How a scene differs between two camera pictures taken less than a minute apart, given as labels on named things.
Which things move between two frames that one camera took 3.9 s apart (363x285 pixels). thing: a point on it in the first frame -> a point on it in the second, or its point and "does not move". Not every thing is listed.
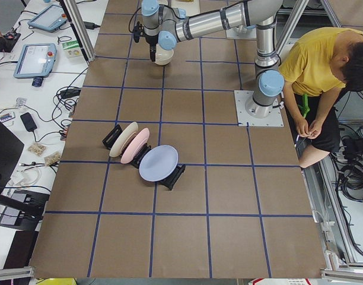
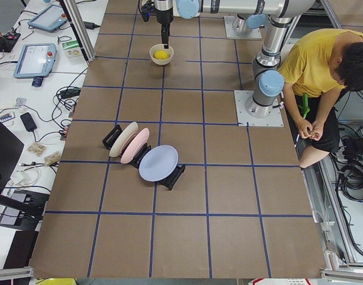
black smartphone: [28, 122] does not move
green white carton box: [72, 50] does not move
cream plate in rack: [125, 136] does not move
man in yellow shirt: [317, 66] does not move
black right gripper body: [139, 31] -> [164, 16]
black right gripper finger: [153, 47] -> [165, 29]
